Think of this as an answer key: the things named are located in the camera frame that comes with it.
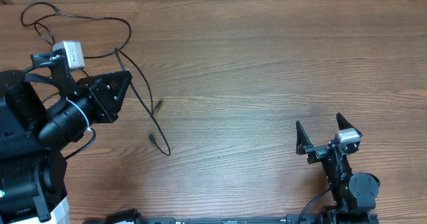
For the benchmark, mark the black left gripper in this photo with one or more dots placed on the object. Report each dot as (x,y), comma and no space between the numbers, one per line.
(94,92)

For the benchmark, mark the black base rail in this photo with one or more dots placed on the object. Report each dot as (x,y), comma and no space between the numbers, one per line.
(134,216)

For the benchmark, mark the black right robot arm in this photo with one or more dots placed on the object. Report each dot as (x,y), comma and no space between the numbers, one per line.
(354,194)

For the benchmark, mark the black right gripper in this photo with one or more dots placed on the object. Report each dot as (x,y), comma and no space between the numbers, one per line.
(318,152)

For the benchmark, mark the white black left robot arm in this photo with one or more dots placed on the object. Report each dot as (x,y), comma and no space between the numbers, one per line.
(43,109)

